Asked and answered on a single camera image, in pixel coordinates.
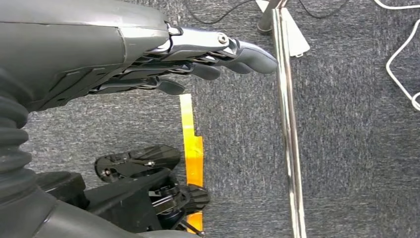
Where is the black floor cable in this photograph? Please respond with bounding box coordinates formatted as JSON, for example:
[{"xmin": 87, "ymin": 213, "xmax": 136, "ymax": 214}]
[{"xmin": 182, "ymin": 0, "xmax": 350, "ymax": 25}]

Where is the grey left robot leg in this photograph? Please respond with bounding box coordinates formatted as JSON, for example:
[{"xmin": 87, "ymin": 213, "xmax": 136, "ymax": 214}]
[{"xmin": 33, "ymin": 198, "xmax": 201, "ymax": 238}]

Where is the thin white floor cable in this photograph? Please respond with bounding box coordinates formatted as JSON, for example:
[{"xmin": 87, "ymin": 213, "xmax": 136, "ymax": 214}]
[{"xmin": 374, "ymin": 0, "xmax": 420, "ymax": 112}]

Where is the yellow floor tape strip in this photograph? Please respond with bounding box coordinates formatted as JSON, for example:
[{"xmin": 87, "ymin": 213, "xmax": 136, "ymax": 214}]
[{"xmin": 179, "ymin": 93, "xmax": 205, "ymax": 234}]

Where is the steel workbench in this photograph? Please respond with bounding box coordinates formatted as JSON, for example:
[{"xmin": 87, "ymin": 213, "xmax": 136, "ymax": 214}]
[{"xmin": 257, "ymin": 0, "xmax": 308, "ymax": 238}]

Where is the black left robot foot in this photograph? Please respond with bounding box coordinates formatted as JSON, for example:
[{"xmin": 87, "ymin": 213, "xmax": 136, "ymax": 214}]
[{"xmin": 36, "ymin": 144, "xmax": 210, "ymax": 232}]

